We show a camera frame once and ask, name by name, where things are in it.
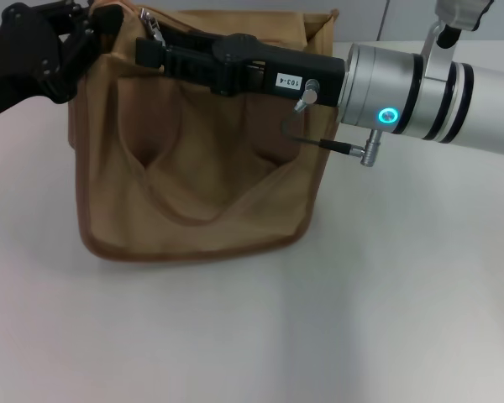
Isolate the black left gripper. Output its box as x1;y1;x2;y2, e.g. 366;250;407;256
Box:
0;1;125;123

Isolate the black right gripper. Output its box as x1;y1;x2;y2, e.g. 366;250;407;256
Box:
134;34;349;109

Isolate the silver zipper pull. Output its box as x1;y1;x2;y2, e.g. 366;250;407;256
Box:
139;10;167;43

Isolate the khaki canvas food bag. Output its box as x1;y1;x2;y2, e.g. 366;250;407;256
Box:
66;0;341;264

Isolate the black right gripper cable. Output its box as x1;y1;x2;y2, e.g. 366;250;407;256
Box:
280;79;383;167

